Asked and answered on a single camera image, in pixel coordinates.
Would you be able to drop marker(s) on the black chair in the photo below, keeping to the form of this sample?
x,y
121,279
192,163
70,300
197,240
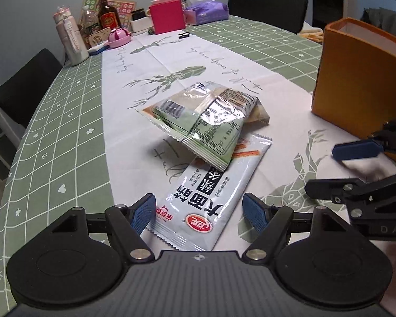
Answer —
x,y
267,6
23,89

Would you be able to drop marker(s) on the green and white snack packet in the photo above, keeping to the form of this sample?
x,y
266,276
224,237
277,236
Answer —
x,y
201,119

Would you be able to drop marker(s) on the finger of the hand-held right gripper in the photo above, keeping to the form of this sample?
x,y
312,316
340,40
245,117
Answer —
x,y
333,187
356,150

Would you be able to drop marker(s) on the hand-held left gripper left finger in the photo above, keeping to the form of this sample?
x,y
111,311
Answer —
x,y
143,215

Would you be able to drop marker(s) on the pink round container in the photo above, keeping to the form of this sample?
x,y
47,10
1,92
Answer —
x,y
119,37

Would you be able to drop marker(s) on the small wooden radio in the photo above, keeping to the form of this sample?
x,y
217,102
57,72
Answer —
x,y
97,37

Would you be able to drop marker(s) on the blue and white case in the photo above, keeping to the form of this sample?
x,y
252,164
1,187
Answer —
x,y
98,49

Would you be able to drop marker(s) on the green checkered tablecloth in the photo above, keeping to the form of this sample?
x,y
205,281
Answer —
x,y
69,122

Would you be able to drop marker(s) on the white rectangular container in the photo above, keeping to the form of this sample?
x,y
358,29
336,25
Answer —
x,y
141,26

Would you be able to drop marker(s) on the white tumbler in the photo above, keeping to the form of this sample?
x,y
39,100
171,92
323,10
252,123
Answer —
x,y
74,44

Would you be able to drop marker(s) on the purple tissue pack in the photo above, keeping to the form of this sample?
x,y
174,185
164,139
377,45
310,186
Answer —
x,y
208,10

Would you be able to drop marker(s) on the beige cloth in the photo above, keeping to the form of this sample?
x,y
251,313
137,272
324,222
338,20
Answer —
x,y
312,34

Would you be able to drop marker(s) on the pink water bottle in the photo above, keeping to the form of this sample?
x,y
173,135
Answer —
x,y
61,16

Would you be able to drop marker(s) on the clear plastic bottle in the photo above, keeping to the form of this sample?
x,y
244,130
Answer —
x,y
89,19

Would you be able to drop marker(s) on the brown bottle with red label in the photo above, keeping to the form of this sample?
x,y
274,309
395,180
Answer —
x,y
108,15

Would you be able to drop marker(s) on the board with coloured circles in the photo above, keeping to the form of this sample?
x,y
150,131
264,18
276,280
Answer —
x,y
127,8

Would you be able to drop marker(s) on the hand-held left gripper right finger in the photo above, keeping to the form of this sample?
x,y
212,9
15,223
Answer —
x,y
254,215

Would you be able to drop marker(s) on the black jar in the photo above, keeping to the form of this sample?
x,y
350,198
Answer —
x,y
138,14

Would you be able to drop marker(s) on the white packet with black characters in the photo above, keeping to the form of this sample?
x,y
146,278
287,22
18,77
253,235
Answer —
x,y
211,198

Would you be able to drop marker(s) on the black binder clip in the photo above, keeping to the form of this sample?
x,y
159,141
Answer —
x,y
183,34

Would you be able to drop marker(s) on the shiny grey snack packet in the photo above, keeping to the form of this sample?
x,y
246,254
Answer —
x,y
363,170

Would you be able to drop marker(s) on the orange box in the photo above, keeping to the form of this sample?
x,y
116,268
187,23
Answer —
x,y
356,79

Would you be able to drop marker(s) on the grey sofa cushions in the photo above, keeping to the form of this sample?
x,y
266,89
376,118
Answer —
x,y
382,23

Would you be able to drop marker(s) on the white printed table runner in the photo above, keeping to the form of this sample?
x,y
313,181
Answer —
x,y
135,132

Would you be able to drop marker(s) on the pink box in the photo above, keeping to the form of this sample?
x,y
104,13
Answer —
x,y
166,16

